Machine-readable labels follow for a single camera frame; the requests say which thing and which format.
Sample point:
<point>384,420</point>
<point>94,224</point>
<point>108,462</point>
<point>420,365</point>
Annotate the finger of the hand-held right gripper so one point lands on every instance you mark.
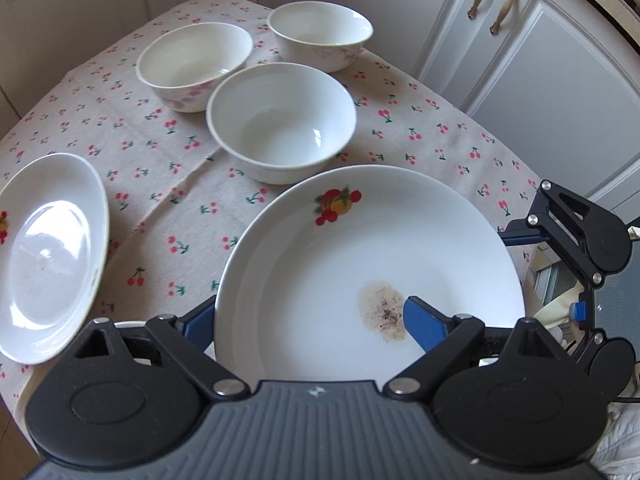
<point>522,238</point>
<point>578,311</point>

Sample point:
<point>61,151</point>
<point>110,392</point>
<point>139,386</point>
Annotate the white fruit print plate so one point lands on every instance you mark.
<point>350,260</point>
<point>45,260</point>

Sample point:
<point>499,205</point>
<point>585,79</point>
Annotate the white quilted jacket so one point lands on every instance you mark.
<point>625,440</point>

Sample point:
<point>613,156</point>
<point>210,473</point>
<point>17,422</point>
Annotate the beige kitchen countertop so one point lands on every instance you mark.
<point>620,10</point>

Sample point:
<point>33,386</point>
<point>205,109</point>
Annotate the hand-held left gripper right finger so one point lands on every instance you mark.
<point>422,325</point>

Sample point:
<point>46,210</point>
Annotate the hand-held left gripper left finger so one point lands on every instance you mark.
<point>200,321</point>

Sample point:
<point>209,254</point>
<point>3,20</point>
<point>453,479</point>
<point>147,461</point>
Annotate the cream cloth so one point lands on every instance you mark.
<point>552,312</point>

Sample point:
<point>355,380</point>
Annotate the cherry print tablecloth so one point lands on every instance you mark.
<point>150,160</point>

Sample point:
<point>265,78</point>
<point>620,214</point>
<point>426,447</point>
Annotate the white ceramic bowl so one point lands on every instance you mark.
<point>320,25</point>
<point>280,125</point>
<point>195,55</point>

